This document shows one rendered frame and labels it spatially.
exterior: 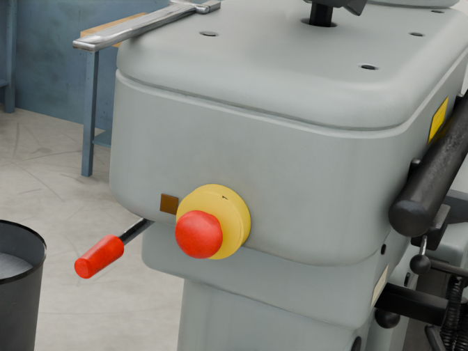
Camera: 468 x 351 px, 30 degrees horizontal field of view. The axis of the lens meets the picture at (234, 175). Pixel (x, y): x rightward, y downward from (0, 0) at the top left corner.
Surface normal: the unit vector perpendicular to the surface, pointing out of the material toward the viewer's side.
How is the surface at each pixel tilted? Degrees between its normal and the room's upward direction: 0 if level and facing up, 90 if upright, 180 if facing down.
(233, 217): 90
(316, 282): 90
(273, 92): 63
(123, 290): 0
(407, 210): 90
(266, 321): 90
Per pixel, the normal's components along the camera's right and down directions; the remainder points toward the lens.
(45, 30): -0.38, 0.31
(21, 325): 0.86, 0.33
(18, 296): 0.73, 0.39
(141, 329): 0.11, -0.92
